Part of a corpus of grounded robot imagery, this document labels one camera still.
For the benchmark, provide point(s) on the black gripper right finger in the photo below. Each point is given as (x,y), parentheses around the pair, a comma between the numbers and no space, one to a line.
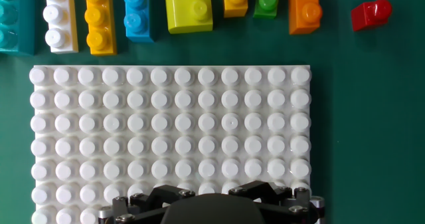
(265,190)

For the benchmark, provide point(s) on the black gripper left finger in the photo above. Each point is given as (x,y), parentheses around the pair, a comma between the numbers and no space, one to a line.
(166,194)

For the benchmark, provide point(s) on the orange curved block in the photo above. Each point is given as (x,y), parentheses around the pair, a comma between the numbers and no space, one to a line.
(300,8)

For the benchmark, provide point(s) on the green two-stud block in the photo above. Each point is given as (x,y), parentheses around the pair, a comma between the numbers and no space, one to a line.
(267,1)

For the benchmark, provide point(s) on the red single-stud block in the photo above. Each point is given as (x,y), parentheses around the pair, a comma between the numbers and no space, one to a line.
(368,16)

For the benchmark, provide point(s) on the white studded baseplate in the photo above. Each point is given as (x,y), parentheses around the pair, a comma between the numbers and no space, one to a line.
(186,124)

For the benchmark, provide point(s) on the green table mat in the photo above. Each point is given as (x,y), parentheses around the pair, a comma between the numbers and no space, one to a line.
(365,117)

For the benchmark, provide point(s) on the light blue three-stud block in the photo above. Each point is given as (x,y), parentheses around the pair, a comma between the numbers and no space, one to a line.
(137,18)

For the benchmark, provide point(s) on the lime yellow large block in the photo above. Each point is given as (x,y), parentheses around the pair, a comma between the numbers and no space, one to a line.
(182,11)

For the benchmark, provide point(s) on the yellow four-stud block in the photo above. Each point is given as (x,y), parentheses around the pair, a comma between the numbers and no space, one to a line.
(99,18)

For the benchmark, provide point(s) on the white four-stud block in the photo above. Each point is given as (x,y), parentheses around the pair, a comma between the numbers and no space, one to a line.
(59,14)

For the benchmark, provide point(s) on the teal four-stud block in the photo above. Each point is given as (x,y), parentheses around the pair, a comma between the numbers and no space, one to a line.
(23,18)

